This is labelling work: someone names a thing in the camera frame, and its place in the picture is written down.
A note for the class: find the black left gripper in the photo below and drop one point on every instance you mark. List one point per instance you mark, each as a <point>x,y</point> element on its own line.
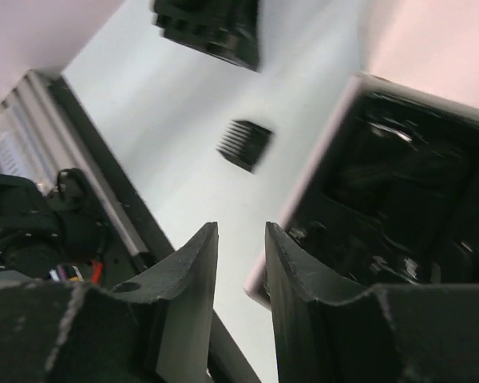
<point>225,29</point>

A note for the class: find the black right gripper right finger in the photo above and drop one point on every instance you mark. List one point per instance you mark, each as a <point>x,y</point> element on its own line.
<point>330,329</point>

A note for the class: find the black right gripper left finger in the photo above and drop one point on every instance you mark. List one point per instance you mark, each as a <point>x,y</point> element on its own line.
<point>154,327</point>

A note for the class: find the white cardboard box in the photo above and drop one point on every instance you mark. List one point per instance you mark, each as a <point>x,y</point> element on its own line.
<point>303,191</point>

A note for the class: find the black comb guard on table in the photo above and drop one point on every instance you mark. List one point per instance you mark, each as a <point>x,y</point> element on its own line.
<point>244,144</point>

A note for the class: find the black plastic tray insert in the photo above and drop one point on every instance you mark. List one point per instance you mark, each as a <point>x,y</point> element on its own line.
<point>403,191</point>

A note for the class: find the aluminium frame rail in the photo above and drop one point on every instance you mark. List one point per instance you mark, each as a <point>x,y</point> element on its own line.
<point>36,142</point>

